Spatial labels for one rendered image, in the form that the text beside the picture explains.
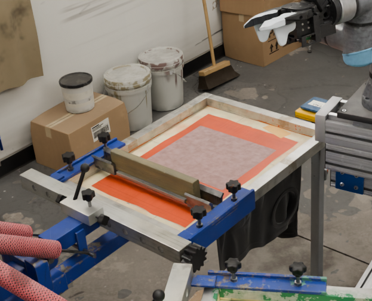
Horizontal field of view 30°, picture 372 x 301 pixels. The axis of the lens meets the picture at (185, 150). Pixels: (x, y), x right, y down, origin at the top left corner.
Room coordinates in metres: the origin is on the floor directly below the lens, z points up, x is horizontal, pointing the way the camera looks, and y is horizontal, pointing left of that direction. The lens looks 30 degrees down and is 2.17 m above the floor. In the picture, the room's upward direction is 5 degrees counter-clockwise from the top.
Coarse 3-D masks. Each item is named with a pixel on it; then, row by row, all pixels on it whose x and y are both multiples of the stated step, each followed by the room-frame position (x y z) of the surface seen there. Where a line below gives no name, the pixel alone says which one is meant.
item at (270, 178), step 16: (208, 96) 2.49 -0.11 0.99; (176, 112) 2.38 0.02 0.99; (192, 112) 2.42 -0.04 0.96; (240, 112) 2.37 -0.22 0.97; (256, 112) 2.31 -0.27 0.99; (272, 112) 2.30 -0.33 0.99; (144, 128) 2.27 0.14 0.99; (160, 128) 2.28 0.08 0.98; (288, 128) 2.22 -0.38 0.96; (304, 128) 2.17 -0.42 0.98; (128, 144) 2.17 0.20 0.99; (304, 144) 2.05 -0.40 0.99; (320, 144) 2.06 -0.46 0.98; (288, 160) 1.95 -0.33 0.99; (304, 160) 1.99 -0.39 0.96; (272, 176) 1.87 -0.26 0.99; (256, 192) 1.80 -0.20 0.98; (128, 208) 1.76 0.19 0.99; (160, 224) 1.67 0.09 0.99
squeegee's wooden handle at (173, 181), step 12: (120, 156) 1.97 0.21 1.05; (132, 156) 1.95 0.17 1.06; (120, 168) 1.98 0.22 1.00; (132, 168) 1.94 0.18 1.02; (144, 168) 1.90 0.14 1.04; (156, 168) 1.87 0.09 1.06; (168, 168) 1.86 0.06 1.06; (144, 180) 1.90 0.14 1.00; (156, 180) 1.86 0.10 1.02; (168, 180) 1.83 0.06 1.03; (180, 180) 1.79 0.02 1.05; (192, 180) 1.77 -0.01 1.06; (180, 192) 1.80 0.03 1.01; (192, 192) 1.76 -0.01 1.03
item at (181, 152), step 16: (192, 128) 2.30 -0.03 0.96; (208, 128) 2.29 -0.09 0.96; (224, 128) 2.28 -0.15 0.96; (240, 128) 2.27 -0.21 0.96; (160, 144) 2.21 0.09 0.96; (176, 144) 2.19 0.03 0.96; (192, 144) 2.18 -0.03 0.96; (208, 144) 2.17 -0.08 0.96; (224, 144) 2.16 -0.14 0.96; (160, 160) 2.09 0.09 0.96; (176, 160) 2.08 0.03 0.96; (192, 160) 2.07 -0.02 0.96; (112, 176) 2.02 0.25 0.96; (112, 192) 1.92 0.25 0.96; (128, 192) 1.91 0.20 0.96; (144, 192) 1.90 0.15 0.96
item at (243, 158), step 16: (240, 144) 2.15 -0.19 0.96; (256, 144) 2.14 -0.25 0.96; (272, 144) 2.13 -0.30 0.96; (288, 144) 2.12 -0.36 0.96; (208, 160) 2.06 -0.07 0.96; (224, 160) 2.05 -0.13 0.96; (240, 160) 2.04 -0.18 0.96; (256, 160) 2.03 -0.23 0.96; (272, 160) 2.02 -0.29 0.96; (192, 176) 1.97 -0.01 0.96; (208, 176) 1.96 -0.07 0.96; (224, 176) 1.95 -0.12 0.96; (240, 176) 1.94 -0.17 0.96; (224, 192) 1.85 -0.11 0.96; (144, 208) 1.81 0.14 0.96; (160, 208) 1.80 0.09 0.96; (176, 208) 1.79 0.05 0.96
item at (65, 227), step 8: (56, 224) 1.64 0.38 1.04; (64, 224) 1.64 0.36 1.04; (72, 224) 1.64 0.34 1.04; (80, 224) 1.63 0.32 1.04; (96, 224) 1.67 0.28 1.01; (48, 232) 1.61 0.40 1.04; (56, 232) 1.60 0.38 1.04; (64, 232) 1.60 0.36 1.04; (72, 232) 1.61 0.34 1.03; (88, 232) 1.65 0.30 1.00; (56, 240) 1.57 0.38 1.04; (64, 240) 1.59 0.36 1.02; (72, 240) 1.61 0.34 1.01; (64, 248) 1.58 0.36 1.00
